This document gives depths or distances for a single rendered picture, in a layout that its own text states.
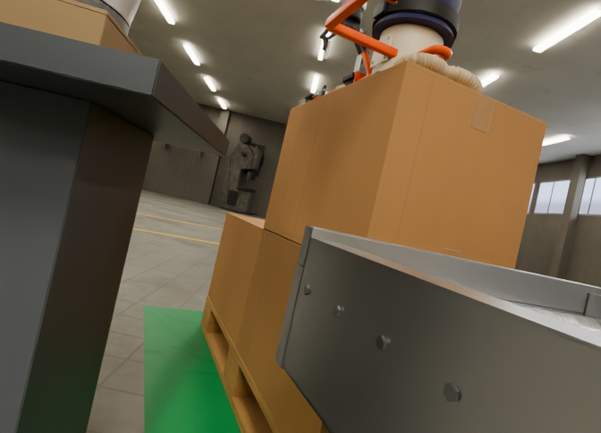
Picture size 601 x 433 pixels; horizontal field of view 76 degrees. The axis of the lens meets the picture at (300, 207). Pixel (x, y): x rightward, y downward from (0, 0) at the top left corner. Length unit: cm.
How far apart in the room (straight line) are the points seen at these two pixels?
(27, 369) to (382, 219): 59
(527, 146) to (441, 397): 74
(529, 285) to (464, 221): 17
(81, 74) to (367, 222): 50
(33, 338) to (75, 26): 41
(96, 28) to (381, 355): 51
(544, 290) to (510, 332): 61
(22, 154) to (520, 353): 60
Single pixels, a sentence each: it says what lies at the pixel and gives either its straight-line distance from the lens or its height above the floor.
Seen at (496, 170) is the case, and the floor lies 80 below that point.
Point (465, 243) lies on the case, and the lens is 88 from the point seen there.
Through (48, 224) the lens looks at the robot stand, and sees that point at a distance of 62.
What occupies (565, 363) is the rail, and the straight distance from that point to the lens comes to 28.
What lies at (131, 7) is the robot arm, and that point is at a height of 90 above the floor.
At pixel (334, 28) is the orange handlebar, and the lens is 101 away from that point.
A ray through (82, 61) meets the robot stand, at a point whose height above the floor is 73.
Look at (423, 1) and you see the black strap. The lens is 112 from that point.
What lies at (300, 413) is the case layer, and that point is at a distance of 90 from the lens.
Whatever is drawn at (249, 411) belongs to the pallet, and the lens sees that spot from 129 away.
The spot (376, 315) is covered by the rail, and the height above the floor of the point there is 55.
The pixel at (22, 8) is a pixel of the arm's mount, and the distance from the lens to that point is 65.
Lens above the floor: 63
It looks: level
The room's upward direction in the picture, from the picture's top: 13 degrees clockwise
